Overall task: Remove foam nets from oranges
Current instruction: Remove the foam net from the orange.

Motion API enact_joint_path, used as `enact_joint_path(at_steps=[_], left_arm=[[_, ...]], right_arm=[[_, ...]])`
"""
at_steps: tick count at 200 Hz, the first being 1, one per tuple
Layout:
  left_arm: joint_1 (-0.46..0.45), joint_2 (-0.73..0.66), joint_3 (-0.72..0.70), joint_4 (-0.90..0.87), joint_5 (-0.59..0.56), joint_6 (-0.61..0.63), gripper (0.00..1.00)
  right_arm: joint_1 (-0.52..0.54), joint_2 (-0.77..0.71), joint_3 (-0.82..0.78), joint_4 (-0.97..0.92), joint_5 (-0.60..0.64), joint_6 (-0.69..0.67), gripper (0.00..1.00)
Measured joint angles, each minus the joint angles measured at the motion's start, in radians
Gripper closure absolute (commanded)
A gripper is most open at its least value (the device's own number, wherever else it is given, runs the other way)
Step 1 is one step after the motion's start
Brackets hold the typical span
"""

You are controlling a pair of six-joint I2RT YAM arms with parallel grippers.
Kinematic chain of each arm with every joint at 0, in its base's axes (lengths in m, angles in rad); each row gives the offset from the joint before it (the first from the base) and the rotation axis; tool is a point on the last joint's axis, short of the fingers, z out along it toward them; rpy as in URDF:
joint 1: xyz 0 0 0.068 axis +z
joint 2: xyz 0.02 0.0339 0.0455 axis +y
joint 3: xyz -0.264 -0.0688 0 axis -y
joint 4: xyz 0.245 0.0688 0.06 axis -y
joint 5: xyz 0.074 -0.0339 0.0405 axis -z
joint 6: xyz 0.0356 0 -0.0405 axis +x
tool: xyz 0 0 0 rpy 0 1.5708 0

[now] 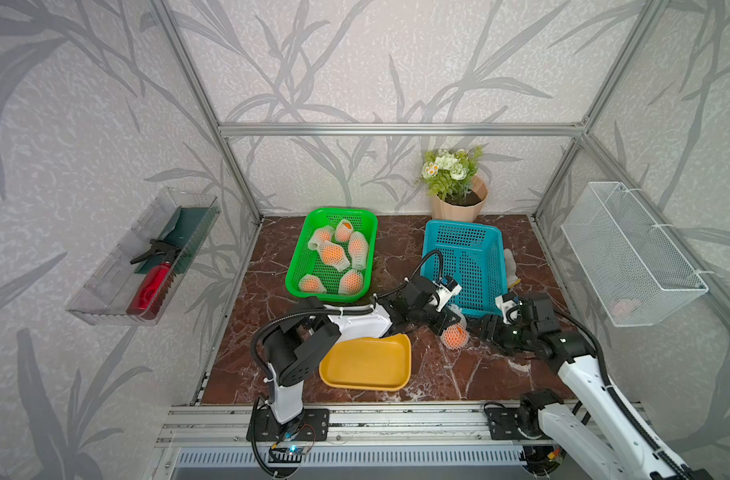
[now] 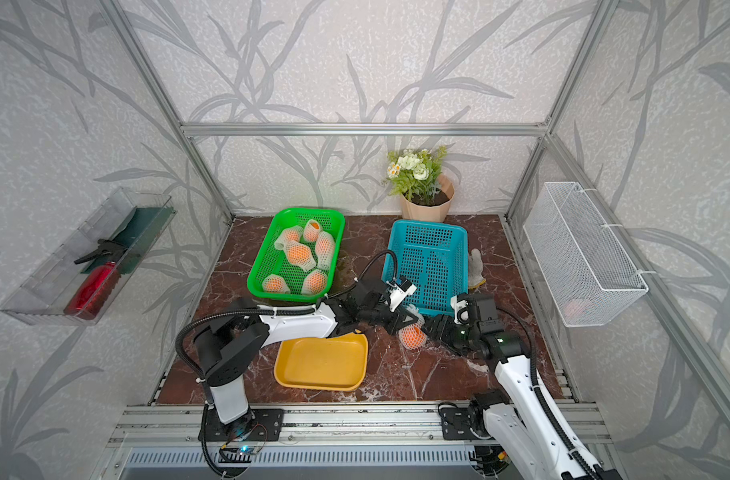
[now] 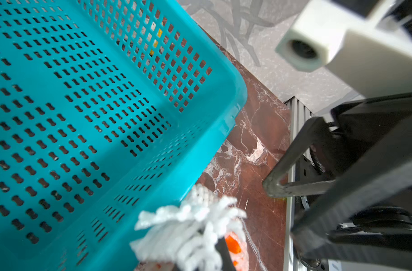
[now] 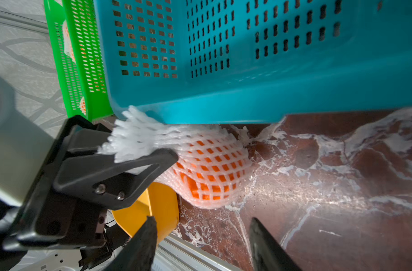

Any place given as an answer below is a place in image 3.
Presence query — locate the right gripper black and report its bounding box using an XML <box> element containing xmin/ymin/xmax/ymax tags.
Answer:
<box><xmin>262</xmin><ymin>93</ymin><xmax>412</xmax><ymax>271</ymax></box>

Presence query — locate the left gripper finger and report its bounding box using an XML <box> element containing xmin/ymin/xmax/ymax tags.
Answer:
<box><xmin>215</xmin><ymin>238</ymin><xmax>236</xmax><ymax>271</ymax></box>

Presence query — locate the teal plastic basket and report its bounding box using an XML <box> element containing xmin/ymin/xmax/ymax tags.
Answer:
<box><xmin>0</xmin><ymin>1</ymin><xmax>247</xmax><ymax>271</ymax></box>

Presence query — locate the aluminium front rail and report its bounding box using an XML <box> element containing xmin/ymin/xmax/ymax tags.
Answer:
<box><xmin>283</xmin><ymin>96</ymin><xmax>315</xmax><ymax>271</ymax></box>

